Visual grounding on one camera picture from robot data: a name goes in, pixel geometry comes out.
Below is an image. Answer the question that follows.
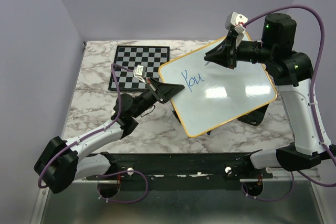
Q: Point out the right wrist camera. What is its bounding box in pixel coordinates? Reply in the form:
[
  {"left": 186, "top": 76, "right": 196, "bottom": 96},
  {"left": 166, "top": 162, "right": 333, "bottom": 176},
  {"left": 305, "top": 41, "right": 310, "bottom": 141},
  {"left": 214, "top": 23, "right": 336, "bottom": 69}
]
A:
[{"left": 225, "top": 12, "right": 248, "bottom": 49}]

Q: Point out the yellow framed whiteboard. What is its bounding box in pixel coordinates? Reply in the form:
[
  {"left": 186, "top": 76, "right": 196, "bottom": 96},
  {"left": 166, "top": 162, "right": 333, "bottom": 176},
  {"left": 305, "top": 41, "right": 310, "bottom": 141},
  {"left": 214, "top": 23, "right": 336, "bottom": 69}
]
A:
[{"left": 159, "top": 38, "right": 277, "bottom": 137}]

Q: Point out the black wire board easel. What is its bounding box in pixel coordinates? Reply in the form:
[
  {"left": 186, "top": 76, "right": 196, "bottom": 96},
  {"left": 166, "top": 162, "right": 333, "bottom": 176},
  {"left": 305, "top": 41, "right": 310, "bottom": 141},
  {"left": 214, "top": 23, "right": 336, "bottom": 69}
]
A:
[{"left": 171, "top": 104, "right": 181, "bottom": 123}]

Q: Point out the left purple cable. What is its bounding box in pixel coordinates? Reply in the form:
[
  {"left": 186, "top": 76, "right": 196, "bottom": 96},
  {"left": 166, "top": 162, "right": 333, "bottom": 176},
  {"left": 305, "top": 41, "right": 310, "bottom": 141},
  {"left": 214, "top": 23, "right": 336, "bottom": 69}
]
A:
[{"left": 38, "top": 63, "right": 136, "bottom": 188}]

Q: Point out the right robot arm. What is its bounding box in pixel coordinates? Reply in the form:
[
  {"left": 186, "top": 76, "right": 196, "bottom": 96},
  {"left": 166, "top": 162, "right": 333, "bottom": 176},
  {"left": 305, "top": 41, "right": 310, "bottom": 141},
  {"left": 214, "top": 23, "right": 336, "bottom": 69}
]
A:
[{"left": 204, "top": 12, "right": 335, "bottom": 178}]

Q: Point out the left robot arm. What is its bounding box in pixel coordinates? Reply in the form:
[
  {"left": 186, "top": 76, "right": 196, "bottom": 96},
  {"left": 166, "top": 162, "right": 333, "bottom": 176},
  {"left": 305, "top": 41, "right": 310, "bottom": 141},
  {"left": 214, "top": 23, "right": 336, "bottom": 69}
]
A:
[{"left": 34, "top": 78, "right": 184, "bottom": 194}]

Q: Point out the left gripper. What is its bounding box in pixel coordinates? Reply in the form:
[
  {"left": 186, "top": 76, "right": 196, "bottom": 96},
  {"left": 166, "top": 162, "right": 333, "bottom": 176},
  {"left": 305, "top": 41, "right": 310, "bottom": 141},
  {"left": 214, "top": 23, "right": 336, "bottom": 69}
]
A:
[{"left": 131, "top": 77, "right": 184, "bottom": 119}]

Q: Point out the black eraser holder stand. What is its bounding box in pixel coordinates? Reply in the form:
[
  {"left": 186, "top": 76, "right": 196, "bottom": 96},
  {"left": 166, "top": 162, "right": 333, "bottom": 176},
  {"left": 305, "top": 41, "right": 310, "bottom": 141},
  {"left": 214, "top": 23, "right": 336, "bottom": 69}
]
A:
[{"left": 237, "top": 104, "right": 269, "bottom": 126}]

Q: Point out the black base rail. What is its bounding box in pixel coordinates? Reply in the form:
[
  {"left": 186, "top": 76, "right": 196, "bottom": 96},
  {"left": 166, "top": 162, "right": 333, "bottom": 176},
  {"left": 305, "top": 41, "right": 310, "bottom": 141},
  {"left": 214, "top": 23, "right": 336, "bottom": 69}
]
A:
[{"left": 100, "top": 152, "right": 272, "bottom": 191}]

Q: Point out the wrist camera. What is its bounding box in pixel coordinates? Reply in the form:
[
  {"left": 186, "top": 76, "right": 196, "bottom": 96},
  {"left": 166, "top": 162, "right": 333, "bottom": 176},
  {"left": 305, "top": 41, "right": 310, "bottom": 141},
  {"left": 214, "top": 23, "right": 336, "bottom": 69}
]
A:
[
  {"left": 133, "top": 65, "right": 149, "bottom": 84},
  {"left": 225, "top": 12, "right": 248, "bottom": 49}
]

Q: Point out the black white chessboard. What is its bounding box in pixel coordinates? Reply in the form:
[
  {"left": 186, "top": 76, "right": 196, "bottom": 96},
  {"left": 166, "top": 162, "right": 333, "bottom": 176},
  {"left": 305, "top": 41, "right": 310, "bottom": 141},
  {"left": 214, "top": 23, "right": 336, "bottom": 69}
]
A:
[{"left": 108, "top": 45, "right": 171, "bottom": 93}]

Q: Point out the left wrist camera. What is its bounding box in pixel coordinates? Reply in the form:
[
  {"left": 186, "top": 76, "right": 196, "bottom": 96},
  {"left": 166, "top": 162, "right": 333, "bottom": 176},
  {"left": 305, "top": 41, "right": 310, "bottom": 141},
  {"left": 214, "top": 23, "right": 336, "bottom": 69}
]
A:
[{"left": 133, "top": 65, "right": 149, "bottom": 84}]

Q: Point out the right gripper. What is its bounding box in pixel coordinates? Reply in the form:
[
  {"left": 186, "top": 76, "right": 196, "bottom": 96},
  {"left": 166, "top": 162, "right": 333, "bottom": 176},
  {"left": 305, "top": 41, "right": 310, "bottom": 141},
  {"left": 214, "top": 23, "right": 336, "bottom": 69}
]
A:
[{"left": 205, "top": 30, "right": 275, "bottom": 69}]

